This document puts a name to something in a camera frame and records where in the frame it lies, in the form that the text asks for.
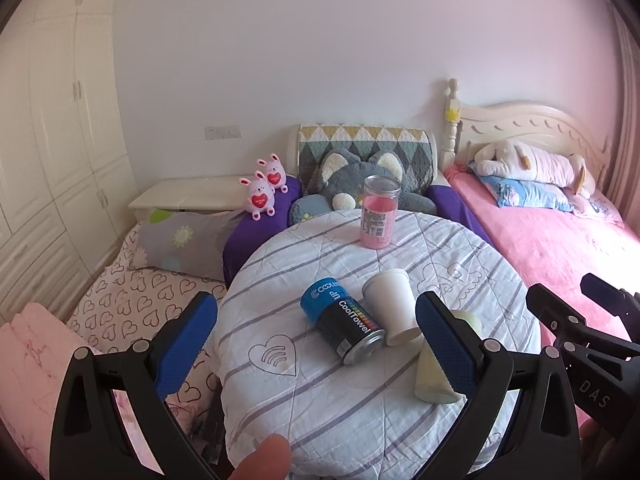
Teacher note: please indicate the cream carved bed headboard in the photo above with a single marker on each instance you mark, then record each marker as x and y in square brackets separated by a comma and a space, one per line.
[525, 122]

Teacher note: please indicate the pink bunny plush toy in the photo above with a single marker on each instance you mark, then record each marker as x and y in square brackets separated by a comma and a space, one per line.
[259, 197]
[274, 175]

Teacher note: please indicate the pink curtain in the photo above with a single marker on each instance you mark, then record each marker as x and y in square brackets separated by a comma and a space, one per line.
[627, 135]

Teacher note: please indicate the blue and black can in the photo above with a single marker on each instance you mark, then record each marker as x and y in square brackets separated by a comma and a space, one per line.
[345, 325]

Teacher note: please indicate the white and pink plush toy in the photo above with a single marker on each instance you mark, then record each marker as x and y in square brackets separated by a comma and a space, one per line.
[530, 162]

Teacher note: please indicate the pale pink blanket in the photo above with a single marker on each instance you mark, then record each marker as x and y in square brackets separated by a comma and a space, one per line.
[30, 370]

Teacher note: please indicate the purple sheet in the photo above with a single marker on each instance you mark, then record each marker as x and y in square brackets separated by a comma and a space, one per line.
[250, 235]

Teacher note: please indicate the cream wardrobe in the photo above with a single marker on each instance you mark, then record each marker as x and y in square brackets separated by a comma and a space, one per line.
[60, 135]

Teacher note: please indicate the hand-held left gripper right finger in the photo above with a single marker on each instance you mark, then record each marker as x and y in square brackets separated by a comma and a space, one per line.
[445, 347]

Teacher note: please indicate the grey flower print pillow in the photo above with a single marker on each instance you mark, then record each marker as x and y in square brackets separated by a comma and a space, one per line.
[185, 237]

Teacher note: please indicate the grey cat plush cushion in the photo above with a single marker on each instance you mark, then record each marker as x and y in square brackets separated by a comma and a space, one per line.
[345, 175]

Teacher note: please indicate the white cup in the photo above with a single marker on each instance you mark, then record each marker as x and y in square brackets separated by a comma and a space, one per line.
[392, 305]

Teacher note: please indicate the person's left hand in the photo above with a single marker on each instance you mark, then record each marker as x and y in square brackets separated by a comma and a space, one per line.
[262, 460]

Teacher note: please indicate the white nightstand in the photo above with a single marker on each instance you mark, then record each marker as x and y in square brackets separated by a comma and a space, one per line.
[190, 192]

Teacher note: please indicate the diamond pattern quilted cover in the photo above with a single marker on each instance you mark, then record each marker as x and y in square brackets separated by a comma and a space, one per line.
[360, 137]

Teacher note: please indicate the blue cartoon print pillow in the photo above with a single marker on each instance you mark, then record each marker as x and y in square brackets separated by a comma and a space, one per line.
[530, 194]

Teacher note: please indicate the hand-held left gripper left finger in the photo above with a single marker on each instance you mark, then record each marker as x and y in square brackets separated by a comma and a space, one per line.
[184, 347]

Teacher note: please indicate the pale green cup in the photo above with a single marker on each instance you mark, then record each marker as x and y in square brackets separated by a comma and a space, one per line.
[431, 380]

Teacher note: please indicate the clear jar with pink contents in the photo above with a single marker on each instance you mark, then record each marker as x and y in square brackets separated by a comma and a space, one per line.
[379, 220]

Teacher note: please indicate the heart print bedsheet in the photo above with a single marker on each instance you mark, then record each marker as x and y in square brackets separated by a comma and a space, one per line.
[130, 305]

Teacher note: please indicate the white printed pillow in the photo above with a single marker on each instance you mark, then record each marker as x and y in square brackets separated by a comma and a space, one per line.
[600, 208]

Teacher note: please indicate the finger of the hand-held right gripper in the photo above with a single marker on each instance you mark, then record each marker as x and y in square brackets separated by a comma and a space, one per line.
[607, 291]
[555, 307]

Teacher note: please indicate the striped white quilt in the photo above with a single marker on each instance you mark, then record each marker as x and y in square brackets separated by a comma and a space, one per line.
[300, 410]

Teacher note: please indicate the pink fleece bed blanket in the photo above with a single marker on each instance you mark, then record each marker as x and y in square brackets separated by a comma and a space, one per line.
[540, 245]

